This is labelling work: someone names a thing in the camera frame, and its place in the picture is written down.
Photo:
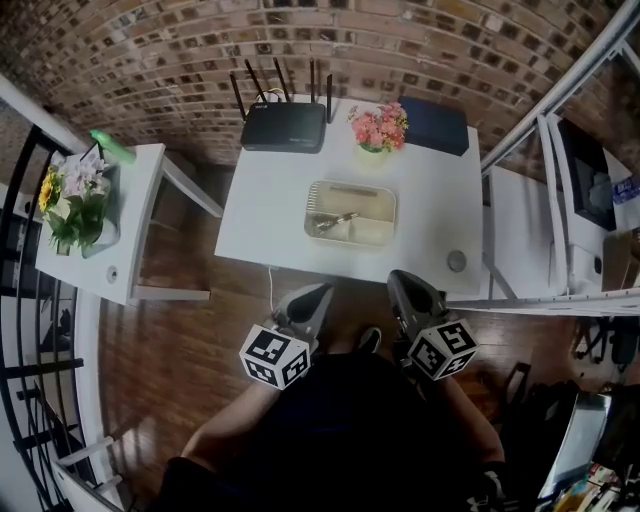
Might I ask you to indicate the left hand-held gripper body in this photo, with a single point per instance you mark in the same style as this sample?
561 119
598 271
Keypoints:
274 356

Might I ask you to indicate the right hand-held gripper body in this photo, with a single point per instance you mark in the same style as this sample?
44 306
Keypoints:
440 350

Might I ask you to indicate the beige rectangular container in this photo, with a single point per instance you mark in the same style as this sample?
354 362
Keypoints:
375 225

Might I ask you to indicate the small metal tool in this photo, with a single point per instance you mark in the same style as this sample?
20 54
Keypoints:
330 222

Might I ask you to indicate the person's left forearm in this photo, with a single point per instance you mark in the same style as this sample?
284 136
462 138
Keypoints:
225 420

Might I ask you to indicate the person's right forearm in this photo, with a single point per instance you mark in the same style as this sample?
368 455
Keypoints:
475 415

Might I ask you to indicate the person's black shoe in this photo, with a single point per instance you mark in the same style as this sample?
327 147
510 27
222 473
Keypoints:
370 340

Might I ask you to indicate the round metal table grommet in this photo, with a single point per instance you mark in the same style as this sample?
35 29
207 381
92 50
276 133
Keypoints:
456 261

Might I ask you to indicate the person's black clothing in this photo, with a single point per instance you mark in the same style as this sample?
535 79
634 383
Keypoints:
345 430

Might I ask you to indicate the black bag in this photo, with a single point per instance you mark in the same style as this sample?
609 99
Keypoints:
545 405

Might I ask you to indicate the silver laptop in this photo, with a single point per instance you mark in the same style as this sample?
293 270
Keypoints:
580 440

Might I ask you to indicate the black office chair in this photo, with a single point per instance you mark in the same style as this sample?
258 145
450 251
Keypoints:
622 345

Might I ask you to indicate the white side table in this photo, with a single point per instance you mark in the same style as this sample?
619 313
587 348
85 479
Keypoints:
135 215

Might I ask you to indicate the dark blue box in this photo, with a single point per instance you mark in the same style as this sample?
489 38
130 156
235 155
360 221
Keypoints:
435 125

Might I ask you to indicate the black bin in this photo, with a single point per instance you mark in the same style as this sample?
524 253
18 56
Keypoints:
587 175

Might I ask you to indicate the black router with antennas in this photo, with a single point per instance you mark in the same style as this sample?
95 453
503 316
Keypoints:
285 127

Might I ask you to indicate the pink flowers in pot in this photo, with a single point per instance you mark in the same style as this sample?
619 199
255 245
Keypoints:
377 127

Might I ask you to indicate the blue label bottle pack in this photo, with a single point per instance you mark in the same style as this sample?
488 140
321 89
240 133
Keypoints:
627 192

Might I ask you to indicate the mixed flowers in glass vase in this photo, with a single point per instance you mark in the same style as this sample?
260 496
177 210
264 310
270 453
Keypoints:
75 205

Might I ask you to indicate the black metal railing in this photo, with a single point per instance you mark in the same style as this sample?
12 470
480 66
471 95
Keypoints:
15 300

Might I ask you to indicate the green spray bottle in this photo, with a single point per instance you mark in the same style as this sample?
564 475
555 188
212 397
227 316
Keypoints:
112 145

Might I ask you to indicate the white metal frame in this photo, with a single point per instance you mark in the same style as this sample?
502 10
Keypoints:
555 200

